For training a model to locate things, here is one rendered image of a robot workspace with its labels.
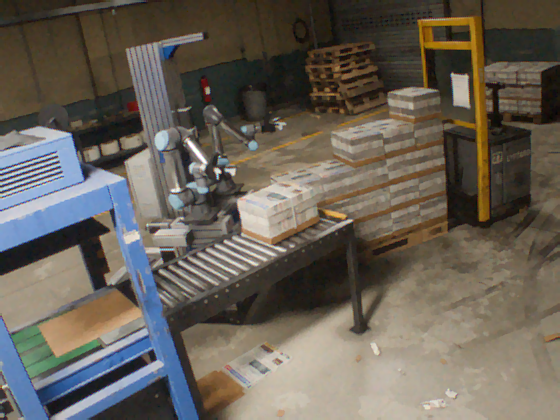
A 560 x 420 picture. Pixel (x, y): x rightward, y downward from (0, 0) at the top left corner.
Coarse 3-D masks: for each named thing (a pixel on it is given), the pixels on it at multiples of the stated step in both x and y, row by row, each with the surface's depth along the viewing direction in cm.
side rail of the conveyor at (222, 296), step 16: (336, 224) 300; (352, 224) 302; (320, 240) 287; (336, 240) 296; (288, 256) 274; (304, 256) 282; (320, 256) 290; (256, 272) 262; (272, 272) 269; (288, 272) 276; (224, 288) 251; (240, 288) 257; (256, 288) 264; (192, 304) 240; (208, 304) 246; (224, 304) 252; (176, 320) 236; (192, 320) 242
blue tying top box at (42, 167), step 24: (24, 144) 182; (48, 144) 182; (72, 144) 188; (0, 168) 172; (24, 168) 178; (48, 168) 183; (72, 168) 189; (0, 192) 174; (24, 192) 179; (48, 192) 185
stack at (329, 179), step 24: (312, 168) 404; (336, 168) 393; (360, 168) 388; (384, 168) 397; (408, 168) 405; (336, 192) 386; (384, 192) 402; (408, 192) 412; (360, 216) 401; (384, 216) 409; (408, 216) 418; (360, 240) 407; (384, 240) 417; (408, 240) 426; (336, 264) 421; (360, 264) 414
